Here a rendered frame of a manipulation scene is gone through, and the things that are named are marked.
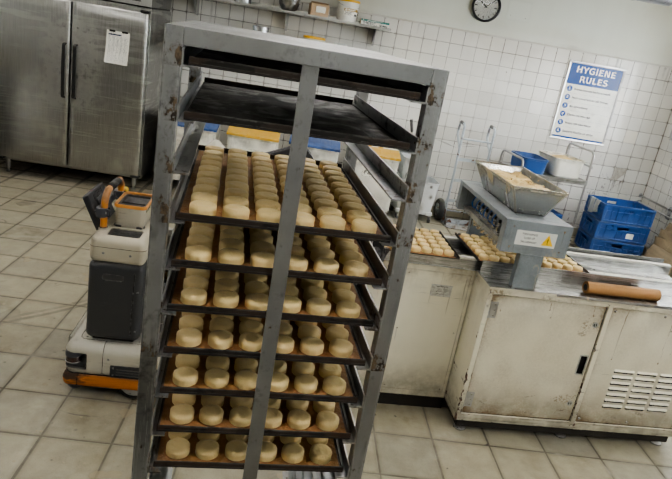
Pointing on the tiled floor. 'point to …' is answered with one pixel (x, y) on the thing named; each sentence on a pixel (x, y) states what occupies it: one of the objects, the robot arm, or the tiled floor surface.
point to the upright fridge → (81, 71)
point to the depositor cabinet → (563, 362)
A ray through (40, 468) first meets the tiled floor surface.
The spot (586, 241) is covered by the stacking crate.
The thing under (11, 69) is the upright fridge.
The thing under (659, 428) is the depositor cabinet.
